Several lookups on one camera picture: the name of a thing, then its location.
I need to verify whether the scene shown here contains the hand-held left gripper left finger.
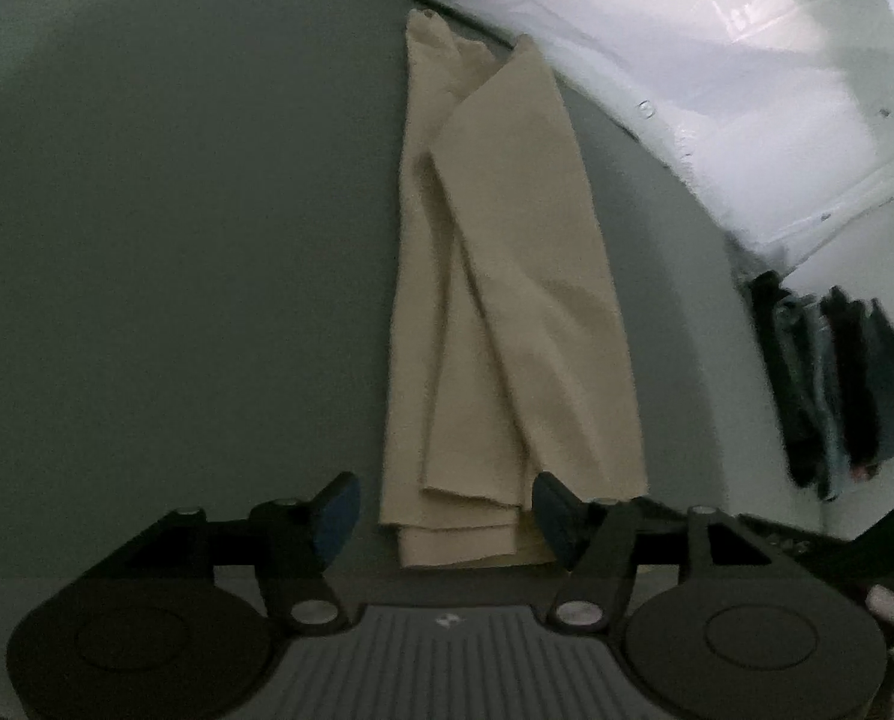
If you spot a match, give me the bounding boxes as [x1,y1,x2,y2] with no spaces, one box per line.
[63,471,363,635]

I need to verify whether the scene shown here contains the beige long-sleeve shirt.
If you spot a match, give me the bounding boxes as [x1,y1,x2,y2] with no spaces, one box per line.
[378,9,650,569]

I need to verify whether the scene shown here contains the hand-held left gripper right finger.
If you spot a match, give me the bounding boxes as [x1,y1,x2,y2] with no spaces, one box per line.
[531,472,794,632]

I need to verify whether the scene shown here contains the white printed sheet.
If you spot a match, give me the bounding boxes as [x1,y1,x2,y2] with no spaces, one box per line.
[327,0,894,275]

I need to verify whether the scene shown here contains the stack of dark folded clothes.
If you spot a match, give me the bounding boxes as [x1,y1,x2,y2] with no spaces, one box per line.
[747,270,894,503]

